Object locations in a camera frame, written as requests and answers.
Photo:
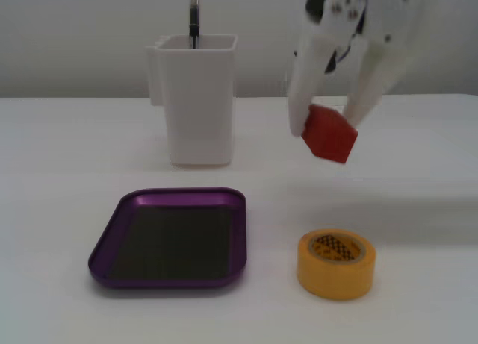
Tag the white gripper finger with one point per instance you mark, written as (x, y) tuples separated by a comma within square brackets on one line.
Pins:
[(310, 71), (381, 75)]

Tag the red cube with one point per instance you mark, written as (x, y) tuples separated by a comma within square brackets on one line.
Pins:
[(330, 135)]

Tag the white plastic container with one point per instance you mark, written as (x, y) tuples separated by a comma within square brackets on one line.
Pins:
[(198, 109)]

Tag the black clear ballpoint pen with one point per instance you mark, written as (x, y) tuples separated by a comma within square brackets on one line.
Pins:
[(193, 19)]

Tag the yellow tape roll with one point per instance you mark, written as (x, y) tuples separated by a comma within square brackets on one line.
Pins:
[(332, 277)]

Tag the purple metal tray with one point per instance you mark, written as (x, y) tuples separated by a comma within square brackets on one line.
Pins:
[(175, 243)]

